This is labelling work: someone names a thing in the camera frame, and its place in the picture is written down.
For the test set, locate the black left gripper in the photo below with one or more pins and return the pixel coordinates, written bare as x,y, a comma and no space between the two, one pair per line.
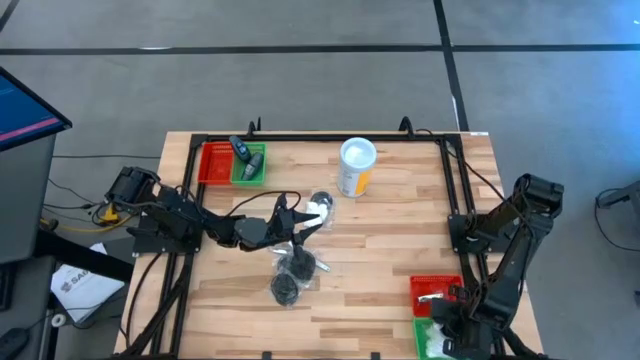
282,227

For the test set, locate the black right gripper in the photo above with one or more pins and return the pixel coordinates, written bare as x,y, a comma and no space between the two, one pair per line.
465,330

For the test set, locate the white cotton balls bag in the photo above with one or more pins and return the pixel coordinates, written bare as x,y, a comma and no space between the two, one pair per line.
432,340
322,212

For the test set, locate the small silver sachet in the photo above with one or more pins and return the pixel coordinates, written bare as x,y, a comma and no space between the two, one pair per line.
281,248
430,297
323,266

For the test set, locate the small grey travel bottle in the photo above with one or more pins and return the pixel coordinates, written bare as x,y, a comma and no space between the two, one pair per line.
252,166

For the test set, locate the small dark travel bottle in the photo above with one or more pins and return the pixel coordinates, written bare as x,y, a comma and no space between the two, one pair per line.
240,148

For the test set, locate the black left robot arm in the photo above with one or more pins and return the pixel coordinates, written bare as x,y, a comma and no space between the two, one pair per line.
175,210

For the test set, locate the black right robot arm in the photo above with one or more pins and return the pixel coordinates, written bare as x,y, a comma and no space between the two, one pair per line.
520,240

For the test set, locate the green plastic basket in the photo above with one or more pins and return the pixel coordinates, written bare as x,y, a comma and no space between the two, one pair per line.
257,147
418,330

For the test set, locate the red plastic basket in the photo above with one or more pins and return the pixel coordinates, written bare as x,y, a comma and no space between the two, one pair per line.
215,162
430,285

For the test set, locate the white canister with yellow label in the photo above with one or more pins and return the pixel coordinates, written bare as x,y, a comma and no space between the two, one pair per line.
356,167

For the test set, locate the black desk beam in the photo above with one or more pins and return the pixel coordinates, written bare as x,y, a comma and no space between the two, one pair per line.
85,252

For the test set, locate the white printed booklet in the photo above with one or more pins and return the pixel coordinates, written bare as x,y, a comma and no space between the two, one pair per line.
82,290

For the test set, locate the white tape roll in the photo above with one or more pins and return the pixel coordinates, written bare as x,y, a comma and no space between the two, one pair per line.
58,320

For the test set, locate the grey cabinet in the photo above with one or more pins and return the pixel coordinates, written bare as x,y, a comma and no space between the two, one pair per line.
22,200

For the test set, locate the blue-screen monitor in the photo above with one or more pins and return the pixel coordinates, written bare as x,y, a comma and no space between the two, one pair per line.
25,112

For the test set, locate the black computer mouse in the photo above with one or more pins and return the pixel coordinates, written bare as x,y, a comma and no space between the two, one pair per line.
12,342

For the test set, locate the black aluminium rig frame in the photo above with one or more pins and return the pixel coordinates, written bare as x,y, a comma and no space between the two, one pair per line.
325,137

